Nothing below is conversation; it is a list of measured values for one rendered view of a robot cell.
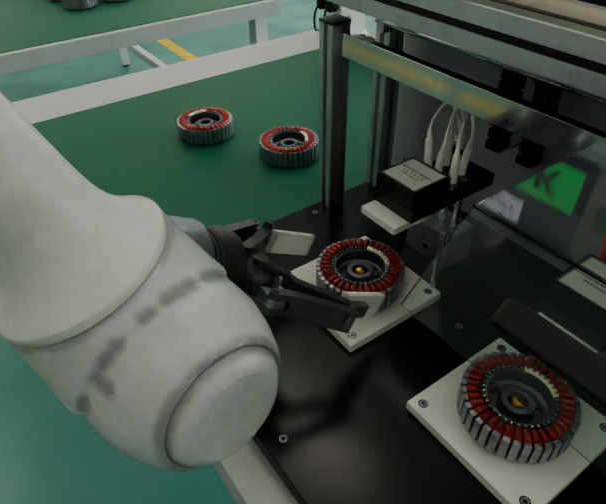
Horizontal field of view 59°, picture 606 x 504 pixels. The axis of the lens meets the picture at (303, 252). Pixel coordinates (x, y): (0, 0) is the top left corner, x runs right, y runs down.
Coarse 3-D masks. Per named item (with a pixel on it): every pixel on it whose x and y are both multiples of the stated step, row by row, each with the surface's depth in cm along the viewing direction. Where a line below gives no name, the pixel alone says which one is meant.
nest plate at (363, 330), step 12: (312, 264) 73; (300, 276) 71; (312, 276) 71; (408, 276) 71; (408, 288) 69; (396, 300) 67; (384, 312) 66; (396, 312) 66; (408, 312) 66; (360, 324) 64; (372, 324) 64; (384, 324) 64; (396, 324) 65; (336, 336) 64; (348, 336) 63; (360, 336) 63; (372, 336) 63; (348, 348) 62
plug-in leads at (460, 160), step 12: (456, 108) 65; (432, 120) 66; (432, 144) 67; (444, 144) 64; (456, 144) 70; (468, 144) 65; (432, 156) 68; (444, 156) 65; (456, 156) 64; (468, 156) 66; (444, 168) 69; (456, 168) 65; (456, 180) 66
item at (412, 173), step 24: (408, 168) 65; (432, 168) 65; (480, 168) 69; (384, 192) 65; (408, 192) 62; (432, 192) 63; (456, 192) 65; (384, 216) 64; (408, 216) 63; (456, 216) 70
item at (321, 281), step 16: (352, 240) 71; (368, 240) 71; (320, 256) 69; (336, 256) 69; (352, 256) 71; (368, 256) 70; (384, 256) 68; (400, 256) 69; (320, 272) 67; (336, 272) 66; (352, 272) 67; (368, 272) 67; (384, 272) 67; (400, 272) 66; (336, 288) 64; (352, 288) 64; (368, 288) 64; (384, 288) 64; (400, 288) 66; (384, 304) 65
